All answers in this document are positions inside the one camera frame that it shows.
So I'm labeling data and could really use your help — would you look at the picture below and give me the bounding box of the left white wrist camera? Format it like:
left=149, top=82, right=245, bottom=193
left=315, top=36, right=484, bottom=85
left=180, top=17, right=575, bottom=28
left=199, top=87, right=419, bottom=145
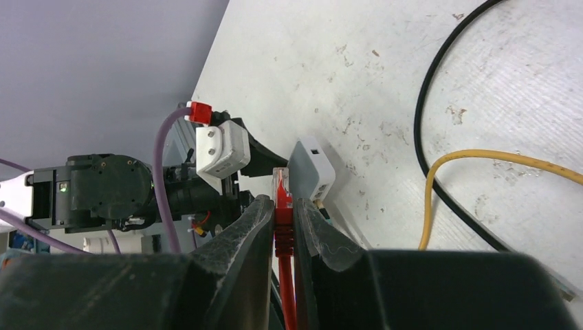
left=184, top=101, right=251, bottom=186

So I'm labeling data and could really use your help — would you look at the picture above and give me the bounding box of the black ethernet cable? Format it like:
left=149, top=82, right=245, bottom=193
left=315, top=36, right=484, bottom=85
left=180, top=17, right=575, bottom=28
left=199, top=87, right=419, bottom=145
left=413, top=0, right=514, bottom=253

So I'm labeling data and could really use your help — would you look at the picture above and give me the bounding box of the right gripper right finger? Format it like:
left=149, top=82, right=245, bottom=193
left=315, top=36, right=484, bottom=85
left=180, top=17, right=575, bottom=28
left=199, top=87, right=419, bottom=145
left=294, top=199, right=577, bottom=329

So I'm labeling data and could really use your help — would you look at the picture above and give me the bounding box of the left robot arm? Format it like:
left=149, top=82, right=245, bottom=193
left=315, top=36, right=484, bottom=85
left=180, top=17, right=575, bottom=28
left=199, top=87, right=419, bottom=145
left=1, top=102, right=287, bottom=236

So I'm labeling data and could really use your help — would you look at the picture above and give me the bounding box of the grey network switch box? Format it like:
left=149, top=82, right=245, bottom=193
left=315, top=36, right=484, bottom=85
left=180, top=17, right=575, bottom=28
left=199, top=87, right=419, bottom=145
left=287, top=136, right=336, bottom=201

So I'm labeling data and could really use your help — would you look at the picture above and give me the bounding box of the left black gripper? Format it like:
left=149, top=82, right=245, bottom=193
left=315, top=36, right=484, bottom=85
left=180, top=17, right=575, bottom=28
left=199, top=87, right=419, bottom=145
left=150, top=109, right=287, bottom=228

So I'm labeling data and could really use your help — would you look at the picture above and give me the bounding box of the red ethernet cable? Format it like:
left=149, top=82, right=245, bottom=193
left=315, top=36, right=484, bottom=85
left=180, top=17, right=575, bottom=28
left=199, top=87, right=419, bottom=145
left=272, top=166, right=298, bottom=330

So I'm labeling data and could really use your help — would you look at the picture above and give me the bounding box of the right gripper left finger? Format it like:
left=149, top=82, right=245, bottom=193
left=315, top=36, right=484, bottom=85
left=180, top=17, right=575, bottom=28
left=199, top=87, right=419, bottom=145
left=1, top=195, right=274, bottom=329

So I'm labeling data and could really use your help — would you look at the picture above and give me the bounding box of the yellow ethernet cable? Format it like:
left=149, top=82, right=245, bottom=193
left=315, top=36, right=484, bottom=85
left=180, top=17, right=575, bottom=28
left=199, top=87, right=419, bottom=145
left=418, top=149, right=583, bottom=252

